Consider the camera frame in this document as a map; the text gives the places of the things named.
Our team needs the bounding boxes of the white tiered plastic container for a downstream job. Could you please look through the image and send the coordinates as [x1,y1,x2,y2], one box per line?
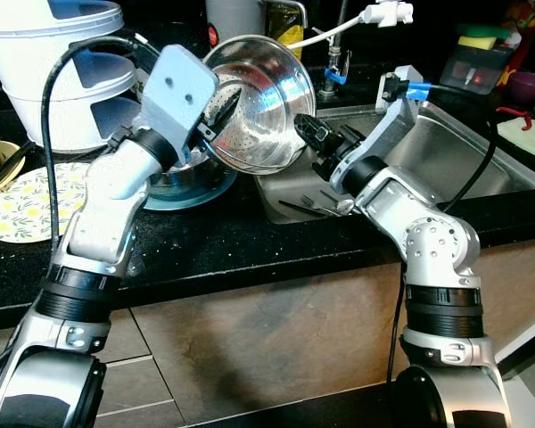
[0,0,139,154]

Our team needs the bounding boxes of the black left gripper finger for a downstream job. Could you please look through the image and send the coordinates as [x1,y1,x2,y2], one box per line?
[216,86,244,135]

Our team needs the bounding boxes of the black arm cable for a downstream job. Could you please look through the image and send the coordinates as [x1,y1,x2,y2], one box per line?
[40,34,161,251]
[388,80,500,386]

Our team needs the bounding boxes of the yellow plate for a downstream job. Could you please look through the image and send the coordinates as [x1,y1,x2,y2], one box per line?
[0,138,28,202]

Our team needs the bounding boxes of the perforated steel colander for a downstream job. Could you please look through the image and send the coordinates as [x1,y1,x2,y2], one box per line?
[201,34,317,175]

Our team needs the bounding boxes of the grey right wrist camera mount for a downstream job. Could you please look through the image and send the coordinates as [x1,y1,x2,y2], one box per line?
[325,64,426,193]

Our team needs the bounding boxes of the chrome tap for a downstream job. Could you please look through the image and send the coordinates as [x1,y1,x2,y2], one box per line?
[317,0,353,101]

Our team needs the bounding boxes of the dark sponge holder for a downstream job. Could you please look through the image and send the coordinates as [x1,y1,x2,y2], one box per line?
[441,45,518,95]

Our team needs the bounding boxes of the steel spoon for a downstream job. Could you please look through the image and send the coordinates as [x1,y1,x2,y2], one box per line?
[319,189,356,217]

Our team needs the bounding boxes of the grey cylindrical canister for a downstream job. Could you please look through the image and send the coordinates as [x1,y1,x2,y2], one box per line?
[205,0,267,45]

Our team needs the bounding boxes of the teal round plate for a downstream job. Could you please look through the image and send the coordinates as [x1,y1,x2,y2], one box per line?
[143,169,237,211]

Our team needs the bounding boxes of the red handled tool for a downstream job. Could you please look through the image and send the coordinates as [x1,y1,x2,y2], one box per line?
[495,105,535,126]

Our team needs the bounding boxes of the white plug adapter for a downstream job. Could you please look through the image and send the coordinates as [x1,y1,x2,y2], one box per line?
[361,0,415,28]

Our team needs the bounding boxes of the yellow green sponge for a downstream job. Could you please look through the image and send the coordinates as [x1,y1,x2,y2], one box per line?
[457,24,518,52]

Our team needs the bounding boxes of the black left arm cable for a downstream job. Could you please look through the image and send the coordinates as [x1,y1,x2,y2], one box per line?
[40,34,161,251]

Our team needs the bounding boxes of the white power cable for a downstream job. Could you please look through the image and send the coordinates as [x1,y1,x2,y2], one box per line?
[290,9,368,50]

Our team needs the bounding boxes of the stainless steel sink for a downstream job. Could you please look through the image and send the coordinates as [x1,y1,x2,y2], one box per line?
[254,96,535,224]

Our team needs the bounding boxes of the yellow oil bottle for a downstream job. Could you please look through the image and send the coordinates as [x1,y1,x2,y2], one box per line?
[266,0,306,59]

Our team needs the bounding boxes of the purple bowl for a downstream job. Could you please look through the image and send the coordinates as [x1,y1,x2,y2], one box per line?
[506,71,535,105]

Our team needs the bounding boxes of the steel fork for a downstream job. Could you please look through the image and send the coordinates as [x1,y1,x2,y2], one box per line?
[276,198,342,220]

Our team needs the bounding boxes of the pale green cloth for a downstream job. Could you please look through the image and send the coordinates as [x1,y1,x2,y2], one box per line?
[498,116,535,161]

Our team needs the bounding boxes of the red orange packaging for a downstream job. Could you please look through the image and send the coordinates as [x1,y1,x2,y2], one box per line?
[504,0,535,54]

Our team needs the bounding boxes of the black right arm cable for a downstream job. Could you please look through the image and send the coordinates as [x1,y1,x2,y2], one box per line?
[388,80,500,386]

